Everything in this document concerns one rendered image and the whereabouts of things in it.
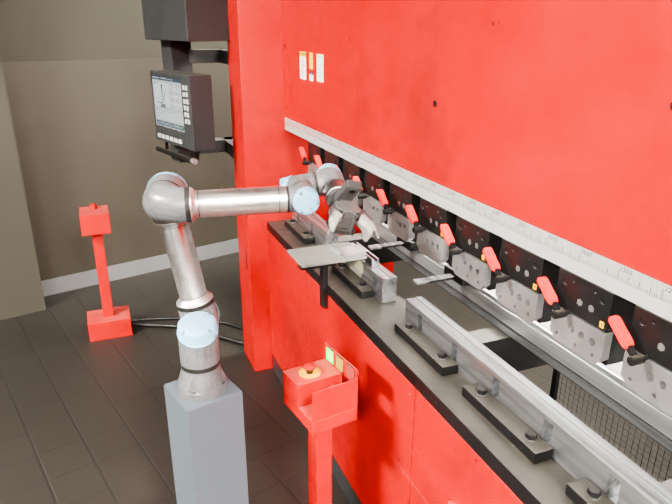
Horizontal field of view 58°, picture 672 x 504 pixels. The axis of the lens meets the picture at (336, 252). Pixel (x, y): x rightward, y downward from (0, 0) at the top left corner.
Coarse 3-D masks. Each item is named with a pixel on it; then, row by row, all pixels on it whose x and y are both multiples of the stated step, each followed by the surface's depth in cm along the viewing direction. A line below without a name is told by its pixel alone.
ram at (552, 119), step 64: (320, 0) 233; (384, 0) 186; (448, 0) 154; (512, 0) 132; (576, 0) 115; (640, 0) 102; (384, 64) 191; (448, 64) 158; (512, 64) 134; (576, 64) 117; (640, 64) 104; (320, 128) 251; (384, 128) 197; (448, 128) 162; (512, 128) 137; (576, 128) 119; (640, 128) 105; (512, 192) 140; (576, 192) 121; (640, 192) 107; (640, 256) 109
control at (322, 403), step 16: (336, 352) 193; (320, 368) 195; (336, 368) 194; (352, 368) 185; (288, 384) 191; (304, 384) 186; (320, 384) 189; (336, 384) 193; (352, 384) 183; (288, 400) 194; (304, 400) 188; (320, 400) 179; (336, 400) 182; (352, 400) 186; (304, 416) 184; (320, 416) 181; (336, 416) 184; (352, 416) 188; (320, 432) 183
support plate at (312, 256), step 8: (304, 248) 236; (312, 248) 236; (320, 248) 237; (328, 248) 237; (296, 256) 228; (304, 256) 228; (312, 256) 228; (320, 256) 228; (328, 256) 228; (336, 256) 228; (352, 256) 228; (360, 256) 228; (304, 264) 221; (312, 264) 221; (320, 264) 222
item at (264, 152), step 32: (256, 0) 273; (256, 32) 277; (256, 64) 282; (256, 96) 287; (256, 128) 292; (256, 160) 297; (288, 160) 304; (256, 224) 308; (256, 256) 314; (256, 288) 320; (256, 320) 327; (256, 352) 333
